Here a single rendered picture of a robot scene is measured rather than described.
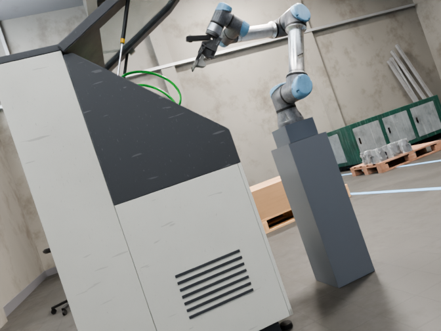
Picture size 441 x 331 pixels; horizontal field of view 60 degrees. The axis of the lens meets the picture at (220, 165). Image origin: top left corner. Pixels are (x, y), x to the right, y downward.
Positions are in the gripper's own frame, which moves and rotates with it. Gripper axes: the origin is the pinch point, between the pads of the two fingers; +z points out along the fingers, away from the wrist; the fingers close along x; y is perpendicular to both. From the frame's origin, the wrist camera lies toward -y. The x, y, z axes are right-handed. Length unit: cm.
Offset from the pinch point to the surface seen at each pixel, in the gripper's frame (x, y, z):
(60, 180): -43, -30, 66
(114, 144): -37, -17, 45
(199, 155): -34, 18, 35
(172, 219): -43, 18, 64
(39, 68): -32, -56, 30
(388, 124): 465, 374, -108
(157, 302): -52, 25, 96
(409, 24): 784, 476, -420
